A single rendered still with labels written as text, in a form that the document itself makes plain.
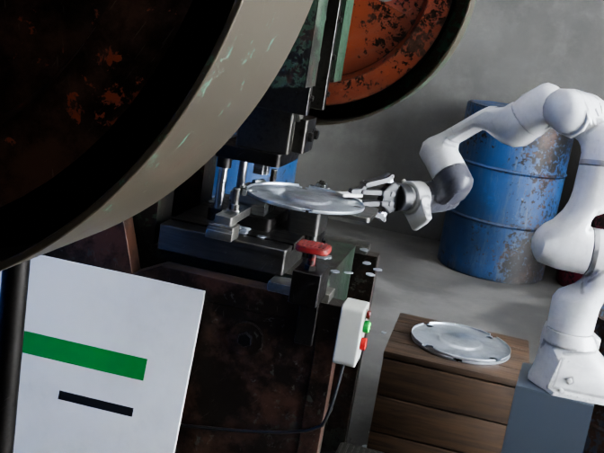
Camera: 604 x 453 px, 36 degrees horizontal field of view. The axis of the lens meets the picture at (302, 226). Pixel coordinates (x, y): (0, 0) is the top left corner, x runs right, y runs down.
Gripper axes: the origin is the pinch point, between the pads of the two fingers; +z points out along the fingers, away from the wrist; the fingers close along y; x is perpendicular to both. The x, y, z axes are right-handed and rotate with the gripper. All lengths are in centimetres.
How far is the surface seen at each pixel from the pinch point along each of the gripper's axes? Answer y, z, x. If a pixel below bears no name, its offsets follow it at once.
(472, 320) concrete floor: -77, -162, -79
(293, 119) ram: 18.9, 22.1, 0.7
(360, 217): -0.5, 10.2, 16.1
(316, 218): -3.6, 15.0, 6.4
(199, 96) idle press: 36, 119, 109
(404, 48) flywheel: 38.0, -19.8, -10.0
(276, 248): -8.1, 31.5, 13.4
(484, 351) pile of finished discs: -42, -50, 14
